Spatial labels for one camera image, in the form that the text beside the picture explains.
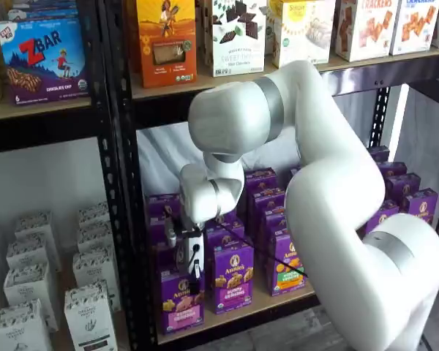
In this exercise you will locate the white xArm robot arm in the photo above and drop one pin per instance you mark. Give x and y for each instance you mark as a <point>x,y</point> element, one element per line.
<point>333,183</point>

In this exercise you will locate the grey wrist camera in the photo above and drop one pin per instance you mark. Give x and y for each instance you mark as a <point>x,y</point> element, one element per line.
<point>172,237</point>

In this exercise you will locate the blue snack bar box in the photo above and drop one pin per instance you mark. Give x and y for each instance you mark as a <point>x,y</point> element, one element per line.
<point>47,12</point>

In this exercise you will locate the white mint chocolate box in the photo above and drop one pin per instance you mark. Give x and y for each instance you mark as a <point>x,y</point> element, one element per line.
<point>238,55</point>

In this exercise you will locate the purple Annie's bunny grahams box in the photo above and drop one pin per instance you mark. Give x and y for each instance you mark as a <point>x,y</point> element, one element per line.
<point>234,281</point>

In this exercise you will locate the blue Zbar snack box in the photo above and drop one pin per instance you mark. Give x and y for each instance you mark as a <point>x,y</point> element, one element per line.
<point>40,62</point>

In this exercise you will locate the black metal shelving rack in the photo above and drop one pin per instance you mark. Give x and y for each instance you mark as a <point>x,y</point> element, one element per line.
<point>40,131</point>
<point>124,146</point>

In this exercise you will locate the purple Annie's box magenta patch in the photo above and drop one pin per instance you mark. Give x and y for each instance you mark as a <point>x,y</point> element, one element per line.
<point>214,243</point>
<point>228,221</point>

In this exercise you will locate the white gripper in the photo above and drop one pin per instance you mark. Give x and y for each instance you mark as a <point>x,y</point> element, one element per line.
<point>190,241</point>

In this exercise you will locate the purple Annie's box green patch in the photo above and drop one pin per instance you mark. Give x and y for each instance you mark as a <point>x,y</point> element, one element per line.
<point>274,223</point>
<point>259,179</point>
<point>267,201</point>
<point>283,270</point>

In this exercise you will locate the orange snack box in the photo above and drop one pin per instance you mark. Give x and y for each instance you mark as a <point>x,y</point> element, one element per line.
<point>166,55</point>

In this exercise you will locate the white yellow snack box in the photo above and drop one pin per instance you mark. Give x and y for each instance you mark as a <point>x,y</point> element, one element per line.
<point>300,36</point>

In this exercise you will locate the wooden shelf board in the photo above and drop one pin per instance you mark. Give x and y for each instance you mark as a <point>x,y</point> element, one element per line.
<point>161,91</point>
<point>40,109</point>
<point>241,321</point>

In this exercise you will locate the white crackers box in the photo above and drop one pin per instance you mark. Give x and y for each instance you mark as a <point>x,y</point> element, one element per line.
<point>415,29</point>
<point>362,33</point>

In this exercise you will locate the purple Annie's box pink patch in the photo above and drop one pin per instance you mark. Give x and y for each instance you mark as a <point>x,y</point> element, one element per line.
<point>183,311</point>
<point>162,256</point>
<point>162,204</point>
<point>157,226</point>

